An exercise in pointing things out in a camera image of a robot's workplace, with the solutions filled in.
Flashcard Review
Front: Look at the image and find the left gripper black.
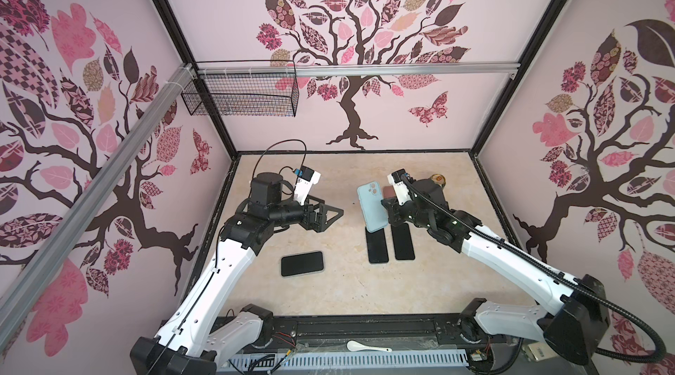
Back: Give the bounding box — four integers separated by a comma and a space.
269, 193, 342, 233

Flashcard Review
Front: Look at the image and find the light blue phone case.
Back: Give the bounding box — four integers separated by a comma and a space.
357, 181, 388, 233

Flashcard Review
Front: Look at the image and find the black smartphone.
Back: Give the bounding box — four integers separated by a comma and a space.
391, 223, 416, 261

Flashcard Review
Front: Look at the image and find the black phone clear case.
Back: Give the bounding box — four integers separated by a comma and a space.
366, 228, 390, 264

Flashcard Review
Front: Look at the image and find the pink phone case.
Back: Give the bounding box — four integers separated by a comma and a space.
381, 185, 397, 199

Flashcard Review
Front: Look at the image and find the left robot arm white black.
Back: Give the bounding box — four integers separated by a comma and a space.
130, 167, 344, 374

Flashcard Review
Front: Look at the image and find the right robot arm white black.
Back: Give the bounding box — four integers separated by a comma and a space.
382, 171, 609, 366

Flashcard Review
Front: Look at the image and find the black phone white case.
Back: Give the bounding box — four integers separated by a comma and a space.
281, 251, 324, 278

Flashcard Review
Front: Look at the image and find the green beverage can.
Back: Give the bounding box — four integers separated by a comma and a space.
430, 174, 446, 188

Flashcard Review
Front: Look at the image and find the white plastic spoon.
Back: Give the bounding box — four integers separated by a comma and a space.
346, 340, 393, 353

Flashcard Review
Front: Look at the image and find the aluminium bar back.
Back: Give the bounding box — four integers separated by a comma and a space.
198, 62, 520, 77

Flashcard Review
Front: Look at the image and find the aluminium bar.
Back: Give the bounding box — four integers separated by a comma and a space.
1, 63, 194, 347
198, 62, 520, 77

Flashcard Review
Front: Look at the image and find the aluminium bar left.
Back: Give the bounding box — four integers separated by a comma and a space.
1, 63, 194, 347

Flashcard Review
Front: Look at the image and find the grey box on base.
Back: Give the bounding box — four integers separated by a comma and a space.
523, 342, 550, 362

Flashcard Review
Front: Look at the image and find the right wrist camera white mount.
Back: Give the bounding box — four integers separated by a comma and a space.
387, 169, 411, 206

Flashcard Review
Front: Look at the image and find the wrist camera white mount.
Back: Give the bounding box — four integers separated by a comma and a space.
294, 165, 321, 206
387, 169, 411, 206

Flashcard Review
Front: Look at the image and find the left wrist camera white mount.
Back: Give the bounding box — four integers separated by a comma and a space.
294, 165, 321, 206

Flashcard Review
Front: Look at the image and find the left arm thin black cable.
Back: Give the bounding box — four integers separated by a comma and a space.
251, 138, 309, 181

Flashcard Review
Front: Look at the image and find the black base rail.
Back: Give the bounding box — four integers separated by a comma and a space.
197, 306, 517, 359

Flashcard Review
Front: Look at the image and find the black wire basket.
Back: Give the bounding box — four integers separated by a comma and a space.
181, 59, 300, 117

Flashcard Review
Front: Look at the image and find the white slotted cable duct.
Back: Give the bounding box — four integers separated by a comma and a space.
218, 350, 469, 374

